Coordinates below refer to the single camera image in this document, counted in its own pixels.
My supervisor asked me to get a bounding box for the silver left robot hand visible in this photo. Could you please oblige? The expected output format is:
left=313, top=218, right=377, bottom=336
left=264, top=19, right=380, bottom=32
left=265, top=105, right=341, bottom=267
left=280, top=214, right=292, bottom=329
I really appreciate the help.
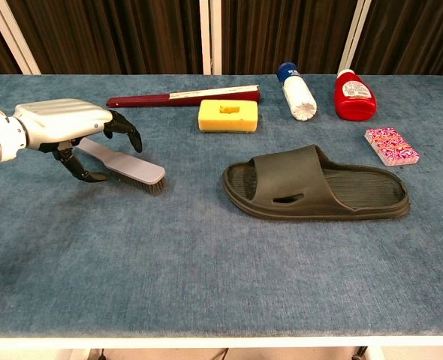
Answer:
left=13, top=97, right=143, bottom=184

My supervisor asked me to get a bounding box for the grey scrub brush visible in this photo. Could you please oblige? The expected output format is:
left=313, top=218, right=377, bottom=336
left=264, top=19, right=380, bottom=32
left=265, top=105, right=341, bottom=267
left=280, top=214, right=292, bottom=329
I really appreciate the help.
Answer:
left=77, top=137, right=167, bottom=196

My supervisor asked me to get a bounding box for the dark red folded fan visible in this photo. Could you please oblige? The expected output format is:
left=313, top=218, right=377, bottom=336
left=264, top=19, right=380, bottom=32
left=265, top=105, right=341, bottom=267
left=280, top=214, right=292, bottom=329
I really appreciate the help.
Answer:
left=106, top=84, right=261, bottom=109

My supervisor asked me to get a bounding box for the dark brown curtain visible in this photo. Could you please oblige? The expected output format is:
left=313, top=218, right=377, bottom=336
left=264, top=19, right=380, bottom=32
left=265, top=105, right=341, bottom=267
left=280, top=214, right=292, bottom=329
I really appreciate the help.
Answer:
left=0, top=0, right=443, bottom=82

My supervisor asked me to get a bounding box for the yellow cleaning sponge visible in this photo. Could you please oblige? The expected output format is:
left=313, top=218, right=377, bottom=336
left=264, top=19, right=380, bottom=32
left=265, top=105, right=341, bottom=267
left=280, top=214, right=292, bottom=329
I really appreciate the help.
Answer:
left=197, top=99, right=260, bottom=134

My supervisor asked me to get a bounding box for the blue velvet tablecloth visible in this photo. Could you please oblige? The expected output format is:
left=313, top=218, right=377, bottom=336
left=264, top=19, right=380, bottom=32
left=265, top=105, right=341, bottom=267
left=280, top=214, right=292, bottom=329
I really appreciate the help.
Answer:
left=0, top=73, right=443, bottom=341

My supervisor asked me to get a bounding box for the white bottle with blue cap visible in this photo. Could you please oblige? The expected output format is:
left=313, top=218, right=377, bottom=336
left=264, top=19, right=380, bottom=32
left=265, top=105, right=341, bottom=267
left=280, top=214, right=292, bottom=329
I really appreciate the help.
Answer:
left=276, top=61, right=318, bottom=122

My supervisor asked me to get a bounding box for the dark green slide sandal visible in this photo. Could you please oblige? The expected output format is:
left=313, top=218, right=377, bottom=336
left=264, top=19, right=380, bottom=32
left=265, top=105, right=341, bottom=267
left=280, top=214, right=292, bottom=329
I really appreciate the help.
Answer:
left=221, top=144, right=411, bottom=221

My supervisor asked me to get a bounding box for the red bottle with white cap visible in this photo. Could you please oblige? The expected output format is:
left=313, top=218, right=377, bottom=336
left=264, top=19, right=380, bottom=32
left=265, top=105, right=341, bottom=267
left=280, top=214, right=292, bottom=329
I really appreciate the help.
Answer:
left=333, top=68, right=378, bottom=122

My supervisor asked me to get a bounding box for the pink patterned tissue pack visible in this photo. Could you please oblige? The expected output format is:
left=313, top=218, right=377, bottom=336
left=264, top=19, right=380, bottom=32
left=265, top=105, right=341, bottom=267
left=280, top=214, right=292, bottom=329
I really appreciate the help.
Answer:
left=363, top=127, right=421, bottom=167

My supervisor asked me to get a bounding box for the slanted white frame post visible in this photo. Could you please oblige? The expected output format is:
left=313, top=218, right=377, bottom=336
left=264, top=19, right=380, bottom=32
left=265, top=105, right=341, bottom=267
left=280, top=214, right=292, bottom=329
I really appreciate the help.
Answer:
left=336, top=0, right=372, bottom=74
left=0, top=0, right=41, bottom=75

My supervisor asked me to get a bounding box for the upright white frame post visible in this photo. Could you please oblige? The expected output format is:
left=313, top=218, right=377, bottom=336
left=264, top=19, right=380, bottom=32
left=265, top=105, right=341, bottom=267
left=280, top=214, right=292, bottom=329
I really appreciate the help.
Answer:
left=199, top=0, right=212, bottom=75
left=210, top=0, right=223, bottom=75

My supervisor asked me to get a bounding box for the white table frame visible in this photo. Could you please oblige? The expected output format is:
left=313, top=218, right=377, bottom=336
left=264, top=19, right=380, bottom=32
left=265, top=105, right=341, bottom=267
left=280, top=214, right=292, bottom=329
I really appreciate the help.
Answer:
left=0, top=336, right=443, bottom=360

